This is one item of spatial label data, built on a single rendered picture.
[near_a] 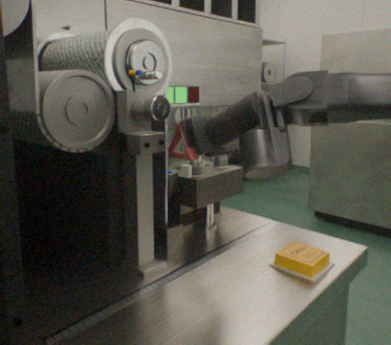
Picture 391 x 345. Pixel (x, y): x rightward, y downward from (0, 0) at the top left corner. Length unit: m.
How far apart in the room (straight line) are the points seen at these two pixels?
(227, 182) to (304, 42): 4.80
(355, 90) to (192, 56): 0.77
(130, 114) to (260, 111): 0.20
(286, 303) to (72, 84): 0.45
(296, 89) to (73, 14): 0.61
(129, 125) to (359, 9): 4.83
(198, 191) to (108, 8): 0.55
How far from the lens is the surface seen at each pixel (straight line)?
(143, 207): 0.62
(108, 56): 0.61
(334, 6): 5.41
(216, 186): 0.76
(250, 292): 0.60
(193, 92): 1.21
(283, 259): 0.67
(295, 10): 5.65
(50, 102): 0.56
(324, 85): 0.53
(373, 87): 0.53
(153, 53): 0.64
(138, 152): 0.57
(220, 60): 1.33
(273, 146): 0.52
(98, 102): 0.60
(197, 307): 0.57
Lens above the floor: 1.21
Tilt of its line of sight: 9 degrees down
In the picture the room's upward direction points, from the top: straight up
